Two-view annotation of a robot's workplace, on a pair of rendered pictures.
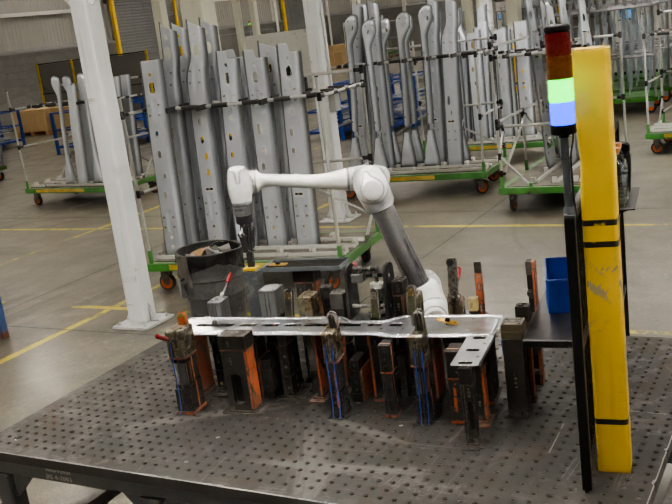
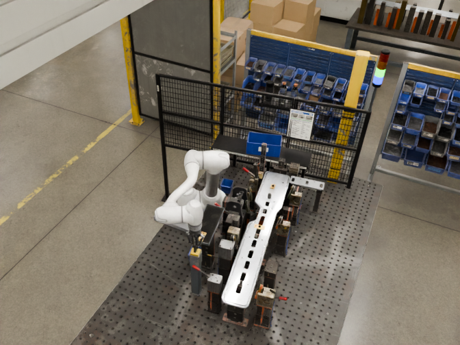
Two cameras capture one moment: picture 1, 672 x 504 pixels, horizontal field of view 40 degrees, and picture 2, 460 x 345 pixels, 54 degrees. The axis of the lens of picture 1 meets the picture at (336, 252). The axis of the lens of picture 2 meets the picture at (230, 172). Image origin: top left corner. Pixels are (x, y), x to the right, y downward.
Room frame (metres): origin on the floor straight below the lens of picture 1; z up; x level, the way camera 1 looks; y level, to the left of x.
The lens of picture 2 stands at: (4.04, 2.32, 3.51)
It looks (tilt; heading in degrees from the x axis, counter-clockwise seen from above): 40 degrees down; 263
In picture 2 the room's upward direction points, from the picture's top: 2 degrees clockwise
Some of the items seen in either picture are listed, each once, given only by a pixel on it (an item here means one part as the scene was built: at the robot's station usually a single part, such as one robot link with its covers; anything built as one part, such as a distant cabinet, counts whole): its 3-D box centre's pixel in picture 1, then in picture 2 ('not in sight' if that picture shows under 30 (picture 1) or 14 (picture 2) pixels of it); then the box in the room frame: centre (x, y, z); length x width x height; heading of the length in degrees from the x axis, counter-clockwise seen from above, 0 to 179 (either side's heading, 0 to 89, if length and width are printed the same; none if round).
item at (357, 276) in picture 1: (373, 320); (237, 216); (3.68, -0.12, 0.94); 0.18 x 0.13 x 0.49; 68
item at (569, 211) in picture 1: (563, 130); (376, 84); (2.55, -0.67, 1.79); 0.07 x 0.07 x 0.57
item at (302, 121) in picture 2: not in sight; (300, 124); (3.05, -0.86, 1.30); 0.23 x 0.02 x 0.31; 158
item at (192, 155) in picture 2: (369, 178); (193, 159); (4.00, -0.18, 1.48); 0.18 x 0.14 x 0.13; 90
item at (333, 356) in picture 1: (336, 371); (281, 237); (3.34, 0.06, 0.87); 0.12 x 0.09 x 0.35; 158
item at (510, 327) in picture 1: (516, 367); (291, 181); (3.13, -0.59, 0.88); 0.08 x 0.08 x 0.36; 68
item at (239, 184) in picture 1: (239, 183); (192, 211); (4.03, 0.38, 1.53); 0.13 x 0.11 x 0.16; 0
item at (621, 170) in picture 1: (616, 176); (294, 94); (3.11, -0.98, 1.53); 0.06 x 0.06 x 0.20
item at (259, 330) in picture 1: (327, 326); (259, 229); (3.52, 0.07, 1.00); 1.38 x 0.22 x 0.02; 68
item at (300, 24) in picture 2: not in sight; (285, 27); (2.34, -4.81, 0.52); 1.20 x 0.80 x 1.05; 57
